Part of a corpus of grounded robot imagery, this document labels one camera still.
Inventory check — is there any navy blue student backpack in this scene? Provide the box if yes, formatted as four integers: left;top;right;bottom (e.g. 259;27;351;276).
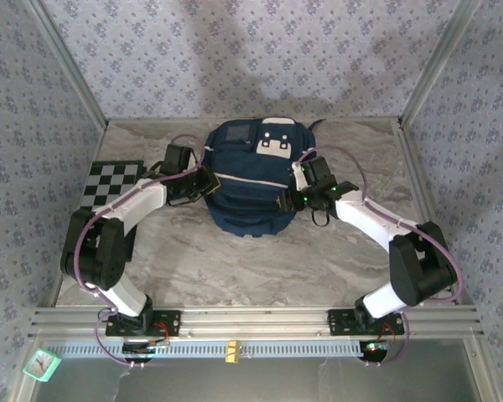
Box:
204;116;327;240

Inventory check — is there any black grey checkered board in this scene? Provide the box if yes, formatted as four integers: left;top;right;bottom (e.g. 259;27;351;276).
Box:
80;160;149;211

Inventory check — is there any mint green alarm clock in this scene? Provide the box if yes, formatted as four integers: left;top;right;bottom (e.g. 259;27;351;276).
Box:
22;348;64;384

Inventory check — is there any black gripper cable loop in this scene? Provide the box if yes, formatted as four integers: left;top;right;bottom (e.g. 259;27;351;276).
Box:
311;208;333;228

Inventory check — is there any aluminium table side rail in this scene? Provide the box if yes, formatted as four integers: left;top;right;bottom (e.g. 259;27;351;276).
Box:
396;119;479;309

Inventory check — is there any aluminium mounting rail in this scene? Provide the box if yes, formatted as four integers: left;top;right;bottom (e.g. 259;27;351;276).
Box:
27;304;486;341

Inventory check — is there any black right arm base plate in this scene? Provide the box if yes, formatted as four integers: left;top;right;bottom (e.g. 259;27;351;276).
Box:
327;308;405;337

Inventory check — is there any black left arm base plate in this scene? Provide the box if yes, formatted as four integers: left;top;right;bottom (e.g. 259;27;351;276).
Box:
105;310;182;338

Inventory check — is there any grey slotted cable duct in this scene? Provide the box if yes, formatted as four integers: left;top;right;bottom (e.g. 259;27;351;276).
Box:
45;339;389;359

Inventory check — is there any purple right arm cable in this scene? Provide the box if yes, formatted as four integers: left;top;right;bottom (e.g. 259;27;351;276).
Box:
295;144;464;370

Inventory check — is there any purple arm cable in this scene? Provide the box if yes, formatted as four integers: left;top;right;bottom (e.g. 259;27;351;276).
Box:
73;132;206;370
295;144;464;370

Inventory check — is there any aluminium frame post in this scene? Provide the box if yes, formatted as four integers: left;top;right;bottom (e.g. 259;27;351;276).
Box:
399;0;484;126
23;0;110;131

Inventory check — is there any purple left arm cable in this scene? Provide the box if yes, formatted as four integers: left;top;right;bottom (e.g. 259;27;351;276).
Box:
73;132;206;370

